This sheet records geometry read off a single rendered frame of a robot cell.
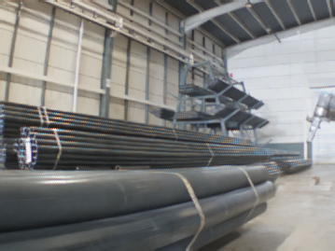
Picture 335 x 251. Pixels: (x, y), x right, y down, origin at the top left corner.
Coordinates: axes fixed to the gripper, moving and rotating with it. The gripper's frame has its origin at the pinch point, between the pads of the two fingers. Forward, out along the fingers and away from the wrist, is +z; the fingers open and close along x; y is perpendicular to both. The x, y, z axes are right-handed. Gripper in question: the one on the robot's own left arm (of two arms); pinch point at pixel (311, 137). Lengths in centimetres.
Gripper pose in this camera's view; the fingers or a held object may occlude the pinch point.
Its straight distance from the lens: 230.2
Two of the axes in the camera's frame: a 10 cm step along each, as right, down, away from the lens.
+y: -8.1, -3.6, 4.6
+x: -5.1, 0.2, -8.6
